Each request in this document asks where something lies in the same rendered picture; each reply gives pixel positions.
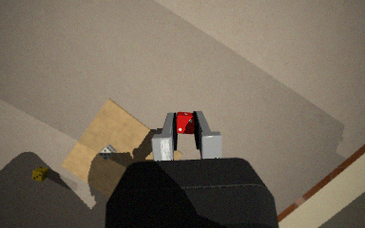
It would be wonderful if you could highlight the white die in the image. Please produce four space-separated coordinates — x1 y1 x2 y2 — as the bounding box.
99 144 116 161

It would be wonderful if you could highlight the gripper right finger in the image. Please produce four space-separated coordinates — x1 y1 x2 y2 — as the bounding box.
193 111 222 159

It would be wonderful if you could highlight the red die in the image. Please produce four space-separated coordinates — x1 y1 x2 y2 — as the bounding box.
177 112 194 134

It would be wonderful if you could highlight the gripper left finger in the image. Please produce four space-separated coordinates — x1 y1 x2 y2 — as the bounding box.
151 112 178 162

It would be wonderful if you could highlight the tan square mat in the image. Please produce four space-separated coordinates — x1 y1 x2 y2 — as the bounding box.
62 99 156 198

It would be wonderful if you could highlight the yellow die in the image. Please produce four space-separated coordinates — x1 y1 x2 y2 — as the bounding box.
32 166 49 181

